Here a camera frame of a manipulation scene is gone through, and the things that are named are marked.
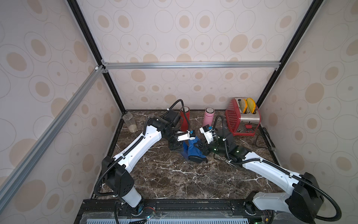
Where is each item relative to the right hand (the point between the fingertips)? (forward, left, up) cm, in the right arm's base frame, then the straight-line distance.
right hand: (193, 147), depth 75 cm
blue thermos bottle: (+2, +4, -2) cm, 5 cm away
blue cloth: (-4, +1, 0) cm, 4 cm away
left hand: (+2, +5, +1) cm, 6 cm away
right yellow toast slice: (+34, -40, 0) cm, 52 cm away
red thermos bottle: (+26, +7, -13) cm, 30 cm away
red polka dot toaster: (+24, -33, -8) cm, 41 cm away
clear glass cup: (+22, +45, -7) cm, 50 cm away
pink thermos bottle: (+23, -9, 0) cm, 25 cm away
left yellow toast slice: (+36, -34, -1) cm, 49 cm away
